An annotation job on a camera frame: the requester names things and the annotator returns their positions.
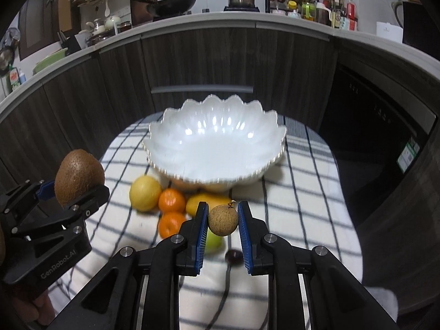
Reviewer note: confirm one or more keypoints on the white scalloped ceramic bowl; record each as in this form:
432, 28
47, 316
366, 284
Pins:
215, 144

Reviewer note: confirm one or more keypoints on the green lid jar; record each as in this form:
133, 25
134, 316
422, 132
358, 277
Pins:
308, 11

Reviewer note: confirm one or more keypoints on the tan longan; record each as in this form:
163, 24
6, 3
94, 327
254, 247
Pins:
223, 219

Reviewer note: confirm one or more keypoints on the orange mandarin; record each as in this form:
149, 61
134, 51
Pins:
172, 200
170, 223

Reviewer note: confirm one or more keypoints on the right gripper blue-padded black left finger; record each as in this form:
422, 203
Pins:
139, 289

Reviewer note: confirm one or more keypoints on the white electric kettle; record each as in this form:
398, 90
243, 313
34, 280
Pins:
397, 9

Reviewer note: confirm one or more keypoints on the wooden cutting board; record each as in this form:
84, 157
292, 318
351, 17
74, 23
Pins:
139, 13

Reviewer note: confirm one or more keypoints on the brown kiwi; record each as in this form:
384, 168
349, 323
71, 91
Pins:
79, 173

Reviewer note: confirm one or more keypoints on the yellow mango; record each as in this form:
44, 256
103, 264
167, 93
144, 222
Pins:
212, 200

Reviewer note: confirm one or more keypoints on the black microwave oven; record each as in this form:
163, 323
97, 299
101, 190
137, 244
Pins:
419, 29

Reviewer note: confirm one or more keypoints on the green apple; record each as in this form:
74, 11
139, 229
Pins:
214, 243

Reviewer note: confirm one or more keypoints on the yellow lemon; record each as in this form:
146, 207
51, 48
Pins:
145, 193

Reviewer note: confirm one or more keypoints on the grey drawer handle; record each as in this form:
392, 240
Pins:
212, 88

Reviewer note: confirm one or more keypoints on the person's hand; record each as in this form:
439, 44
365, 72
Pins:
40, 310

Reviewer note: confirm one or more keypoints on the white small container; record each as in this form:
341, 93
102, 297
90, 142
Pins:
388, 31

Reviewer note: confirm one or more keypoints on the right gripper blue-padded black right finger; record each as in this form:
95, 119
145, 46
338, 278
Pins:
307, 288

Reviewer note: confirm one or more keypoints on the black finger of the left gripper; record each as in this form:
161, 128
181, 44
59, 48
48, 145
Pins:
79, 210

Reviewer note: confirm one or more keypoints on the white teapot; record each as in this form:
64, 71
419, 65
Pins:
112, 22

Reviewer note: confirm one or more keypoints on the black wok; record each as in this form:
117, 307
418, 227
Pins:
168, 8

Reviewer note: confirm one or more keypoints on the green energy label sticker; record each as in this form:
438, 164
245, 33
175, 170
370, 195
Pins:
408, 154

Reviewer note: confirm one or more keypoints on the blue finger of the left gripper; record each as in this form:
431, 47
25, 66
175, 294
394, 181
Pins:
37, 191

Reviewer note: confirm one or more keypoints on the checkered white grey cloth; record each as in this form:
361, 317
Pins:
300, 199

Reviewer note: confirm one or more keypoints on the dark plum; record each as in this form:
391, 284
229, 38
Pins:
234, 257

